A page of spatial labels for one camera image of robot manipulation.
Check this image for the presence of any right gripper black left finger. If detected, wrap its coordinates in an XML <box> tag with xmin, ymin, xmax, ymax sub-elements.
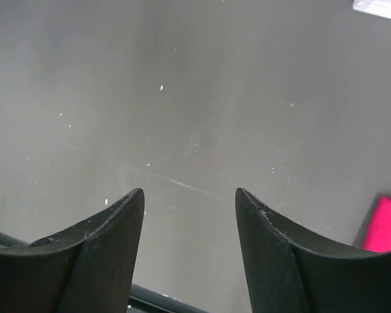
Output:
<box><xmin>0</xmin><ymin>188</ymin><xmax>145</xmax><ymax>312</ymax></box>

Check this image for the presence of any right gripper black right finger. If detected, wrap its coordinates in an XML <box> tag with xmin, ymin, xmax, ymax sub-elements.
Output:
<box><xmin>235</xmin><ymin>188</ymin><xmax>391</xmax><ymax>312</ymax></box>

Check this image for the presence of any folded magenta t shirt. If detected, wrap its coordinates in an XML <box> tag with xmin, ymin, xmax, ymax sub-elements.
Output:
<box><xmin>361</xmin><ymin>196</ymin><xmax>391</xmax><ymax>253</ymax></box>

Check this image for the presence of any white file organiser rack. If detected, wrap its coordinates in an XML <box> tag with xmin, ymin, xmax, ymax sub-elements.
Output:
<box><xmin>353</xmin><ymin>0</ymin><xmax>391</xmax><ymax>15</ymax></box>

